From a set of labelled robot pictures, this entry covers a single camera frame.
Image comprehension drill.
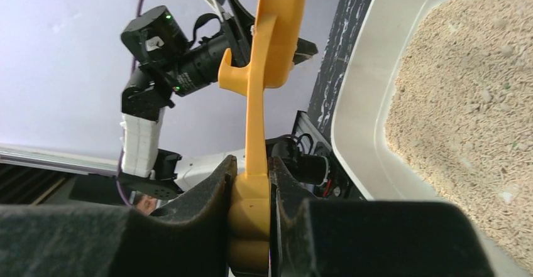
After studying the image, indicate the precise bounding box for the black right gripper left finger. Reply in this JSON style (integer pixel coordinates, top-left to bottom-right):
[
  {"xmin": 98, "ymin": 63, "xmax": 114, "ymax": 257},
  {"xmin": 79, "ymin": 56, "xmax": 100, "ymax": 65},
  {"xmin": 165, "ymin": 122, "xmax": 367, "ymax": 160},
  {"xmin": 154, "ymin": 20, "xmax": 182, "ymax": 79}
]
[{"xmin": 1, "ymin": 155, "xmax": 237, "ymax": 276}]

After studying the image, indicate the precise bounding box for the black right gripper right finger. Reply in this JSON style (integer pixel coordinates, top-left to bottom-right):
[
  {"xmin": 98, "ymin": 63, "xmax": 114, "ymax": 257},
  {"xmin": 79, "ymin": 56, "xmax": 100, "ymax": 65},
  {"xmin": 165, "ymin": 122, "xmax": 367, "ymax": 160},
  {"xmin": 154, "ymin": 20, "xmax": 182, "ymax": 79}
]
[{"xmin": 268, "ymin": 157, "xmax": 495, "ymax": 276}]

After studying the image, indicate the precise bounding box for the beige cat litter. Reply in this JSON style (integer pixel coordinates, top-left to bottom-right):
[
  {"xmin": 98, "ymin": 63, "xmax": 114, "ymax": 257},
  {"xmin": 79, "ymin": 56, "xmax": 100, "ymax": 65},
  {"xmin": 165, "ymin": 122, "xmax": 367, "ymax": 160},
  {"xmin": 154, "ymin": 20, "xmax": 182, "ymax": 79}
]
[{"xmin": 385, "ymin": 0, "xmax": 532, "ymax": 271}]

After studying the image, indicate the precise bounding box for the white plastic litter box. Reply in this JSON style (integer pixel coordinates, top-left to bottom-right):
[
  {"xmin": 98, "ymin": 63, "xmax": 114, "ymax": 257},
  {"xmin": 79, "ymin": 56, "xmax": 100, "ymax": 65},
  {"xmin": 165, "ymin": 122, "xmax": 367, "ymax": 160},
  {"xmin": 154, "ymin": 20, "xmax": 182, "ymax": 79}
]
[{"xmin": 331, "ymin": 0, "xmax": 533, "ymax": 277}]

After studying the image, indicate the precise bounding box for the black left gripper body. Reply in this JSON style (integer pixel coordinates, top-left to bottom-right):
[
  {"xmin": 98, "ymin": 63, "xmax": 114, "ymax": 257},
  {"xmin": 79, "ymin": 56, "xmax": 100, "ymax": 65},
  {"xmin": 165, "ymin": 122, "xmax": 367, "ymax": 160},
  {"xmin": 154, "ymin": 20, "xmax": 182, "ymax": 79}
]
[{"xmin": 121, "ymin": 5, "xmax": 245, "ymax": 97}]

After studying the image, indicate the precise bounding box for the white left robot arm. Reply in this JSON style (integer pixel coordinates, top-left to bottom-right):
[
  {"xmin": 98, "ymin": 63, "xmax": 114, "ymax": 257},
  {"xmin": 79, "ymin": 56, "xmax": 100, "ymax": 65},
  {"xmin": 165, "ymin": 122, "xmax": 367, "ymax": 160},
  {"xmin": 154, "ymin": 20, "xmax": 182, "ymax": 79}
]
[{"xmin": 118, "ymin": 0, "xmax": 316, "ymax": 201}]

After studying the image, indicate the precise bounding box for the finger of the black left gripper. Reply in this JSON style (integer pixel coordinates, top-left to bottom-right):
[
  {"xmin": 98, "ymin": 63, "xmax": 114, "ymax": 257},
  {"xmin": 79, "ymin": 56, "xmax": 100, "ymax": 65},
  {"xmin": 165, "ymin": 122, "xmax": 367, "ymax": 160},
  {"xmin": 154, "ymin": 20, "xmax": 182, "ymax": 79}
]
[
  {"xmin": 293, "ymin": 38, "xmax": 318, "ymax": 65},
  {"xmin": 228, "ymin": 0, "xmax": 255, "ymax": 65}
]

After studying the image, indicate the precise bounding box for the yellow slotted litter scoop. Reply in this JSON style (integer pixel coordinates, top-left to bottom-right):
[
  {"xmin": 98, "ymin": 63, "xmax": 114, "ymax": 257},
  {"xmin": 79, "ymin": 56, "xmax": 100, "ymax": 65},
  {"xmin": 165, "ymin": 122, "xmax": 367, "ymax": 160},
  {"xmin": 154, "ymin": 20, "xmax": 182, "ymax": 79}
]
[{"xmin": 219, "ymin": 0, "xmax": 305, "ymax": 276}]

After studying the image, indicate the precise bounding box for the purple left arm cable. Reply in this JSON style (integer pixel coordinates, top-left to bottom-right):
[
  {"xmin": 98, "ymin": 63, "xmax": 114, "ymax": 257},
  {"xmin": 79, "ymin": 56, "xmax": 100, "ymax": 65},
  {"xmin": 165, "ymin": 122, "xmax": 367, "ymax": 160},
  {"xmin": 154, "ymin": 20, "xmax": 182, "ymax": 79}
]
[{"xmin": 115, "ymin": 0, "xmax": 201, "ymax": 207}]

